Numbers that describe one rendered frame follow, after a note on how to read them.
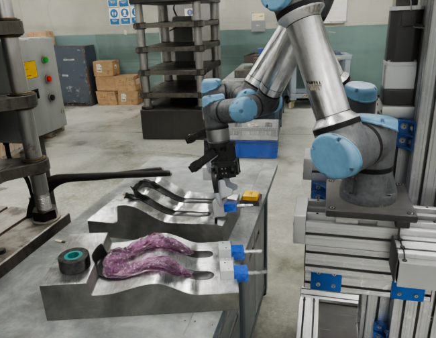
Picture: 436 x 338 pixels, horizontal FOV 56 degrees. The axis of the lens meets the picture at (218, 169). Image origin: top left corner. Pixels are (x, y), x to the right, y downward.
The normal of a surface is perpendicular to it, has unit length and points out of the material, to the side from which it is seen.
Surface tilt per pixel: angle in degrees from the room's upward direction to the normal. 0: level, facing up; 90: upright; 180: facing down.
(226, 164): 82
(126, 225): 90
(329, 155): 97
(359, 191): 73
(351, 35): 90
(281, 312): 0
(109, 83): 87
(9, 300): 0
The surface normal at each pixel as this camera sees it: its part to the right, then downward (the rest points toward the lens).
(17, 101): 0.61, 0.25
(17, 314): -0.04, -0.94
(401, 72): -0.25, 0.35
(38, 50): 0.97, 0.05
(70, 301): 0.04, 0.35
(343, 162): -0.69, 0.39
